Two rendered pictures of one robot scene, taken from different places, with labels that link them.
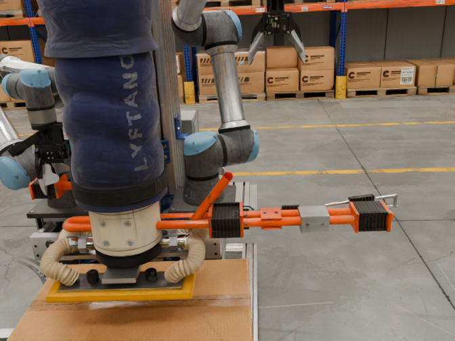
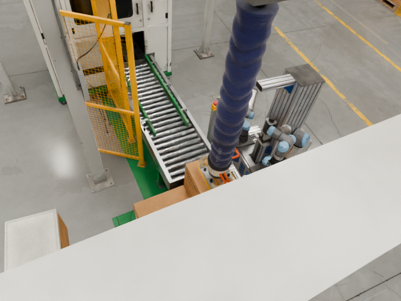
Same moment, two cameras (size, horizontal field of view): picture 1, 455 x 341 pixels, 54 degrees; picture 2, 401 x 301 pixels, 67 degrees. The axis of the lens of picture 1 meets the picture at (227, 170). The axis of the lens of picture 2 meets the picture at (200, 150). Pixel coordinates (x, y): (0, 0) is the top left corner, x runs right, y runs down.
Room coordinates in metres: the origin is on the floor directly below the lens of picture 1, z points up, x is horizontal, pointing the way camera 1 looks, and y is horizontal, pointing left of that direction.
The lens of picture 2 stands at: (-0.09, -1.06, 3.53)
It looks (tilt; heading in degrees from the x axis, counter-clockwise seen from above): 51 degrees down; 57
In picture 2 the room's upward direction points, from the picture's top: 8 degrees clockwise
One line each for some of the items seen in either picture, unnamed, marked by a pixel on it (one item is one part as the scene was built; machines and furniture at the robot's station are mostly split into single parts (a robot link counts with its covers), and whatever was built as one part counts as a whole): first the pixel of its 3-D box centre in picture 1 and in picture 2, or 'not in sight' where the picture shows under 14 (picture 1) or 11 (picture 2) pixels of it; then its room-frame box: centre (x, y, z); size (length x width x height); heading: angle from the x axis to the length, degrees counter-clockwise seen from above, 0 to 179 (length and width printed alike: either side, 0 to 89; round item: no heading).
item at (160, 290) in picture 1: (122, 280); (207, 175); (0.90, 0.26, 1.08); 0.34 x 0.10 x 0.05; 88
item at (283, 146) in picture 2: not in sight; (282, 149); (1.23, -0.15, 1.82); 0.09 x 0.08 x 0.11; 22
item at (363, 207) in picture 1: (369, 216); not in sight; (0.97, -0.34, 1.18); 0.08 x 0.07 x 0.05; 88
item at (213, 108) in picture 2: not in sight; (210, 131); (1.50, 1.19, 0.50); 0.07 x 0.07 x 1.00; 0
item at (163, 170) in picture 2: not in sight; (136, 118); (0.67, 1.78, 0.50); 2.31 x 0.05 x 0.19; 90
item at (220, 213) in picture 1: (226, 219); not in sight; (0.99, 0.01, 1.18); 0.10 x 0.08 x 0.06; 178
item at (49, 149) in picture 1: (50, 142); not in sight; (1.27, 0.52, 1.32); 0.09 x 0.08 x 0.12; 88
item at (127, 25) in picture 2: not in sight; (104, 104); (0.28, 1.62, 1.05); 0.87 x 0.10 x 2.10; 142
